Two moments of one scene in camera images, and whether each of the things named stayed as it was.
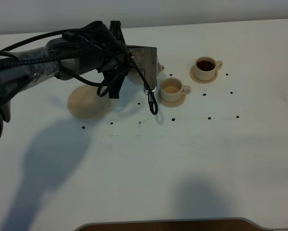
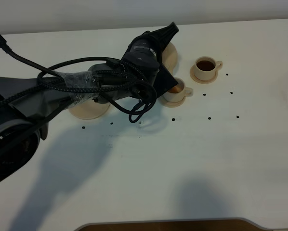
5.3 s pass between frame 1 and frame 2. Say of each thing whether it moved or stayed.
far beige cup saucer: stayed
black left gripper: moved
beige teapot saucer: stayed
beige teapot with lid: moved
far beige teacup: stayed
